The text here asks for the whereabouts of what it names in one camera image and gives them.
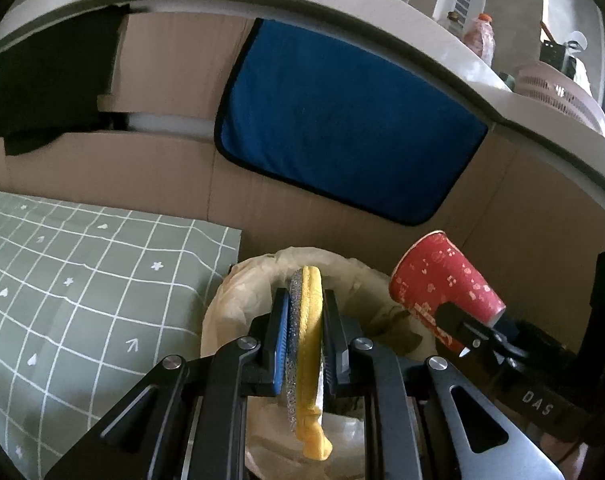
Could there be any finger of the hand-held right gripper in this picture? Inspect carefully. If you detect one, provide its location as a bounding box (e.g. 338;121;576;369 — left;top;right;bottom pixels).
435;302;591;442
493;316;563;361

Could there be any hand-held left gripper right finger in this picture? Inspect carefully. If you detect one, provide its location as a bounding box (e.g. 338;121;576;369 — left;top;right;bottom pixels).
323;290;566;480

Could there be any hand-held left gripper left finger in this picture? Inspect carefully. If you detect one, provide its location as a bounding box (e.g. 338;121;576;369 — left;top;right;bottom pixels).
40;287;290;480

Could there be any yellow scouring pad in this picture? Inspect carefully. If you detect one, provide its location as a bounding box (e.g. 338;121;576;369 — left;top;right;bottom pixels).
281;266;333;461

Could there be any red paper cup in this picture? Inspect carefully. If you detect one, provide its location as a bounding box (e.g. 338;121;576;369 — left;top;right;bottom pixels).
389;230;507;353

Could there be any green checked tablecloth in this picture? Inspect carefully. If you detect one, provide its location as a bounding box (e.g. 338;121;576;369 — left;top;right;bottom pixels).
0;189;243;476

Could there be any blue cloth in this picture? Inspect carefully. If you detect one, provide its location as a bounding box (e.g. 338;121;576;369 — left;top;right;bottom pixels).
213;18;489;226

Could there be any pink plastic basket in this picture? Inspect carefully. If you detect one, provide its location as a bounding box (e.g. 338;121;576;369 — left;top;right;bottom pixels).
513;62;605;138

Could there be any black knife block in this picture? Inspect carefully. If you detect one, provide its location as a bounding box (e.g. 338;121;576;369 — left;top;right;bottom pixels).
540;20;578;68

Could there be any black cloth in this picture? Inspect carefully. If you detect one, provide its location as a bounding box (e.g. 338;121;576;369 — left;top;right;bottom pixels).
0;4;130;157

